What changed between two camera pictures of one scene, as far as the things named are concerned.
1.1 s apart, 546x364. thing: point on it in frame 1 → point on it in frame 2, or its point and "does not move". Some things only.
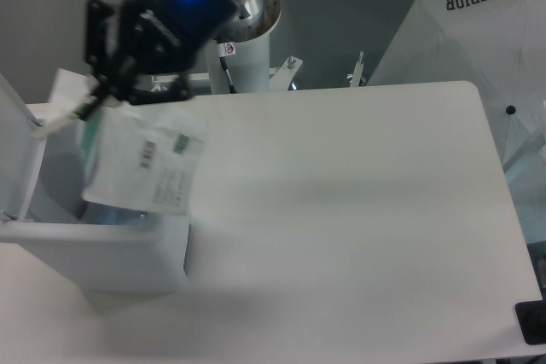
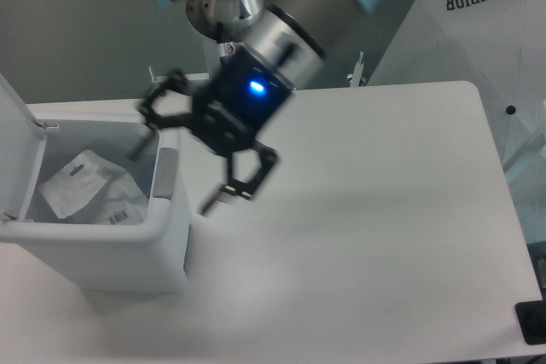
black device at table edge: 531,318 does not move
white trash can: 101,246 does not move
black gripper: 167,21 → 229,116
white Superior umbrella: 488,30 does not move
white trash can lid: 22,144 does not move
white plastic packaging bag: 145,157 → 90,189
